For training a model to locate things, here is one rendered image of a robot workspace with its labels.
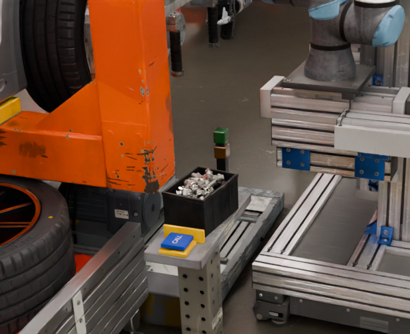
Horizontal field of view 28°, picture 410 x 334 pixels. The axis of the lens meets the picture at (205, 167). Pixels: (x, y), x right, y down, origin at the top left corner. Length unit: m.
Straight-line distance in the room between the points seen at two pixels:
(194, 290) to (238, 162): 1.53
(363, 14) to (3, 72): 1.10
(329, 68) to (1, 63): 0.99
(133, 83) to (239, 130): 2.00
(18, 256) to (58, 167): 0.41
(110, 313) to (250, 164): 1.59
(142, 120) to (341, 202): 0.99
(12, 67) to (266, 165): 1.57
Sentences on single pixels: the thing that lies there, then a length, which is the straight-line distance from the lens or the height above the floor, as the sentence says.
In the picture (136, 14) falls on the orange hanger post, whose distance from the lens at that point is 2.26.
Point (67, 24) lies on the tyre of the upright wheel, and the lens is 2.71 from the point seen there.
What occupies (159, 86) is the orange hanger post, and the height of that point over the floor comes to 0.83.
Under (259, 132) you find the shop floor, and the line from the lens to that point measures 4.24.
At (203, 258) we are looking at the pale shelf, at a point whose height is 0.45.
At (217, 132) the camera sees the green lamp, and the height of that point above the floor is 0.66.
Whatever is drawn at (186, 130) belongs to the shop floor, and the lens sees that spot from 4.31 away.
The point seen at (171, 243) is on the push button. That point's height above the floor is 0.48.
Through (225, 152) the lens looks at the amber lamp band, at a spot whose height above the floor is 0.59.
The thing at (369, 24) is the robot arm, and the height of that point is 1.00.
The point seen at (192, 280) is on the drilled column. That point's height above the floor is 0.29.
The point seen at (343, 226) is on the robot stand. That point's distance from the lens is 2.90.
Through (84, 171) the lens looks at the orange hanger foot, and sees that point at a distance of 2.52.
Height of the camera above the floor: 1.58
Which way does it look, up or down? 24 degrees down
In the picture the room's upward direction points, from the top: 3 degrees counter-clockwise
